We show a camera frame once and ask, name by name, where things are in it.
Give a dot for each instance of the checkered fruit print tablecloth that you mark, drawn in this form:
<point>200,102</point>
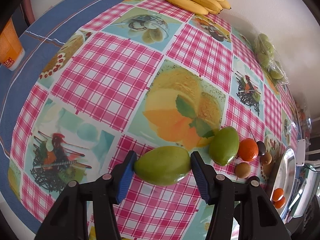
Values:
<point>140,75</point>

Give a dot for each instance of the brown round longan fruit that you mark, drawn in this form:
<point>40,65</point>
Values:
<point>266,158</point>

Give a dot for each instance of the white rectangular device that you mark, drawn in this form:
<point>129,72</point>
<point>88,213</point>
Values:
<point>300,154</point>

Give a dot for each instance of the dark cherry with stem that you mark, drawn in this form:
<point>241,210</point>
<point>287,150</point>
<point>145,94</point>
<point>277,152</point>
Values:
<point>260,144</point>

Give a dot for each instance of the silver metal bowl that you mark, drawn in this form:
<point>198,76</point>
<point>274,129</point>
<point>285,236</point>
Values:
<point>283,176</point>

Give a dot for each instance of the blue tablecloth underneath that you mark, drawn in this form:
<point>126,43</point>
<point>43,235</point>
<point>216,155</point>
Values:
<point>40,41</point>

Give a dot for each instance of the green mango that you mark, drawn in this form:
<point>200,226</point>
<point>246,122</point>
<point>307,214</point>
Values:
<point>163,166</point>
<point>224,146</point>

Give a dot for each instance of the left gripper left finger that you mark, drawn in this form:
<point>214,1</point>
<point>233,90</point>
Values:
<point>122,175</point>

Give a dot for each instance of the orange plastic cup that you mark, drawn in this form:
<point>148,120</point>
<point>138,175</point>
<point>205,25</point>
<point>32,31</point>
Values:
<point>12,51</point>

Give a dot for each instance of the clear box of small fruits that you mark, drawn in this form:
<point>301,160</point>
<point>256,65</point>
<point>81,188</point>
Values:
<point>304,120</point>

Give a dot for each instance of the orange tangerine with stem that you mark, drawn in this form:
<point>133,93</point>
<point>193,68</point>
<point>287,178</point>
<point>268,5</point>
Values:
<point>277,194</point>

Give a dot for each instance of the plastic tray of green plums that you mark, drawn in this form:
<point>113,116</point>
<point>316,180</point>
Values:
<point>269,59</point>

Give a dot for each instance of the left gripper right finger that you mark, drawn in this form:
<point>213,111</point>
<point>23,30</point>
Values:
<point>205,177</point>

